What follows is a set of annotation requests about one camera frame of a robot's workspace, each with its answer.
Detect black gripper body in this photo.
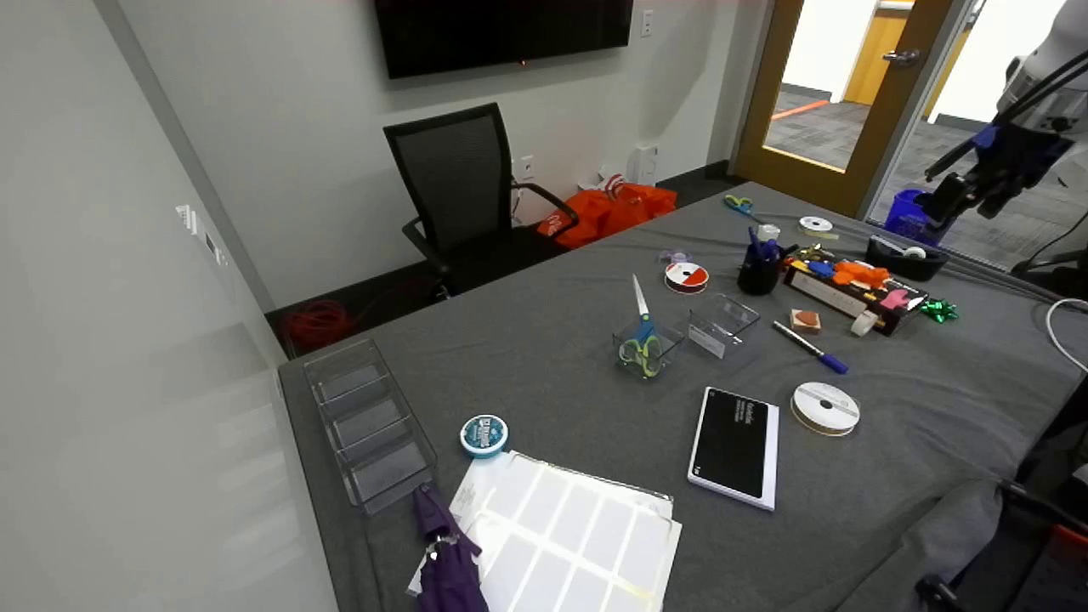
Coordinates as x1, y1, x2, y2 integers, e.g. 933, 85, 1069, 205
924, 123, 1072, 222

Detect blue capped white marker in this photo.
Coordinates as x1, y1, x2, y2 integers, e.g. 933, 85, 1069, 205
771, 321, 846, 375

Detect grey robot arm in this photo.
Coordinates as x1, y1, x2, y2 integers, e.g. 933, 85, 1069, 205
923, 0, 1088, 233

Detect green blue marker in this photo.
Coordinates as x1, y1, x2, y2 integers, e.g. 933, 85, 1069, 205
724, 195, 764, 222

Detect black tape dispenser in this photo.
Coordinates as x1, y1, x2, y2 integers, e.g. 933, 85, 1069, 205
865, 235, 944, 284

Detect green ribbon bow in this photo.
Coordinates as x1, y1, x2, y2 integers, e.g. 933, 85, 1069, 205
917, 295, 959, 322

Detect wooden glass door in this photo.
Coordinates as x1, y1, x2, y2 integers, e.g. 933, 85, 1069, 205
735, 0, 967, 216

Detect box of colourful supplies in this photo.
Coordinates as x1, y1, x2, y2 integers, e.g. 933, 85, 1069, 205
782, 252, 924, 338

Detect white disc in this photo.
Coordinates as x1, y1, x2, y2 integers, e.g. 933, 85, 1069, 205
800, 216, 835, 235

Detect small orange white box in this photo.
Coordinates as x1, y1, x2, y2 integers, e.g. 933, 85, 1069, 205
788, 311, 823, 332

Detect black pen cup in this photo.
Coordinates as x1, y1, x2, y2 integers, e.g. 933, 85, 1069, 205
737, 243, 782, 295

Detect grey tablecloth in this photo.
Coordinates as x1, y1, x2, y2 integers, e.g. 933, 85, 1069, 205
282, 184, 1086, 612

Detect white ribbon spool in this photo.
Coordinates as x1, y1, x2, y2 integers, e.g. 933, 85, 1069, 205
791, 382, 862, 440

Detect clear acrylic holder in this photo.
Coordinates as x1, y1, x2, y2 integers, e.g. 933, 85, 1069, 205
682, 295, 757, 359

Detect red white round tin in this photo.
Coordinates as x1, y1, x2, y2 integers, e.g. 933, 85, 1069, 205
668, 262, 710, 291

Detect white blue pen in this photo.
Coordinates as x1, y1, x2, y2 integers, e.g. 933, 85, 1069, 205
628, 276, 653, 322

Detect black notebook with white pages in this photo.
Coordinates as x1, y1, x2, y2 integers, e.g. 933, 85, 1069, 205
688, 383, 780, 511

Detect orange bag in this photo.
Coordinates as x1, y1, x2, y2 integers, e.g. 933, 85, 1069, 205
535, 184, 681, 248

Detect black office chair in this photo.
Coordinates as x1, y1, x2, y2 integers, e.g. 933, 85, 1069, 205
383, 102, 579, 295

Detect blue tape roll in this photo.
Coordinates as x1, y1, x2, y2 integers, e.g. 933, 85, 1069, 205
460, 414, 510, 458

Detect white label sheets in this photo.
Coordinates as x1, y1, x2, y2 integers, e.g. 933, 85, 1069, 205
451, 454, 682, 612

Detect clear plastic organizer tray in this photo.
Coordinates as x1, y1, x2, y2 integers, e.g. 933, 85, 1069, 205
303, 347, 431, 514

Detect purple cloth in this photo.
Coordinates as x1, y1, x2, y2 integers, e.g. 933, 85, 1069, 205
413, 488, 491, 612

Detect white cable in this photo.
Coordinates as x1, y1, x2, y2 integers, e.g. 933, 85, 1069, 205
1041, 295, 1088, 375

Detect black wall television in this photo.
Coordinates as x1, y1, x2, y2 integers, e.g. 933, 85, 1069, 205
372, 0, 636, 77

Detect red cable coil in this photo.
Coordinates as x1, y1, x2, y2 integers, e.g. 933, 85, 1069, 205
280, 299, 362, 357

